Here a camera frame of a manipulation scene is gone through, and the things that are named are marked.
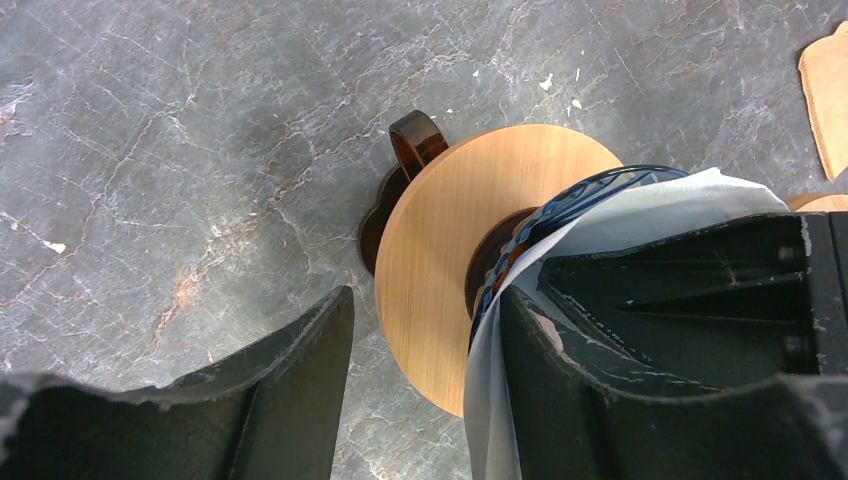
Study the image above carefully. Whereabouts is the brown filter stack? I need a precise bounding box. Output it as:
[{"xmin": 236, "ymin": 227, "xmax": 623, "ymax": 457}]
[{"xmin": 798, "ymin": 21, "xmax": 847, "ymax": 182}]

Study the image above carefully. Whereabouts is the white paper coffee filter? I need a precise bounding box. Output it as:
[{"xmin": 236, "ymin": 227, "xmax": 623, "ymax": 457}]
[{"xmin": 464, "ymin": 168, "xmax": 789, "ymax": 479}]

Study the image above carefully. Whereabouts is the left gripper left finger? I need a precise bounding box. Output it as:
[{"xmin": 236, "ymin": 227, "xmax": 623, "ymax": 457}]
[{"xmin": 1, "ymin": 286, "xmax": 355, "ymax": 479}]

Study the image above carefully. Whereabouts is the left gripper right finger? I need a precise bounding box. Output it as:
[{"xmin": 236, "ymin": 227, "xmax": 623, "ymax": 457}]
[{"xmin": 500, "ymin": 287, "xmax": 847, "ymax": 479}]

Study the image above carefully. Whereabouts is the wooden ring dripper holder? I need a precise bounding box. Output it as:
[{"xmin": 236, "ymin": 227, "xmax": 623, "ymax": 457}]
[{"xmin": 786, "ymin": 193, "xmax": 848, "ymax": 213}]

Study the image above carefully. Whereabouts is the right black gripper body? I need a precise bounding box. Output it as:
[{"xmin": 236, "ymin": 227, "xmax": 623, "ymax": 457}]
[{"xmin": 539, "ymin": 212, "xmax": 847, "ymax": 387}]

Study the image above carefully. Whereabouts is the small blue ribbed dripper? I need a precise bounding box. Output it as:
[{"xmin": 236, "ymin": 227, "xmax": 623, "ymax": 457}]
[{"xmin": 464, "ymin": 165, "xmax": 688, "ymax": 345}]

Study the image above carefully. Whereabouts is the brown amber glass dripper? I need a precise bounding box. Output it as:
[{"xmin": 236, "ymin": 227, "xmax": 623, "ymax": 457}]
[{"xmin": 357, "ymin": 110, "xmax": 449, "ymax": 275}]

